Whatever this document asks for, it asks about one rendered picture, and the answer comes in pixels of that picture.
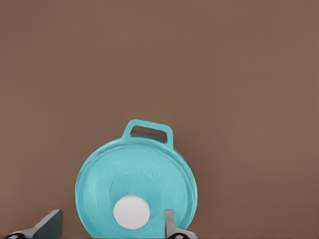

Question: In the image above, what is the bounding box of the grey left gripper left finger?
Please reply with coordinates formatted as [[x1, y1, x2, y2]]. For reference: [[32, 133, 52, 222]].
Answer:
[[4, 209, 64, 239]]

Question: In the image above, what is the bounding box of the turquoise pot lid white knob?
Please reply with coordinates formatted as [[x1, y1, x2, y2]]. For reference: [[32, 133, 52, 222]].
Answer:
[[74, 135, 198, 239]]

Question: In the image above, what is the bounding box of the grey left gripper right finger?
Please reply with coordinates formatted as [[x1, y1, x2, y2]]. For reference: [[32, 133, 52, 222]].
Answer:
[[164, 209, 197, 239]]

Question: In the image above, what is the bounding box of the turquoise pot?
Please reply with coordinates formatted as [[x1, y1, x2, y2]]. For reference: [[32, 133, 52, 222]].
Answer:
[[122, 119, 199, 232]]

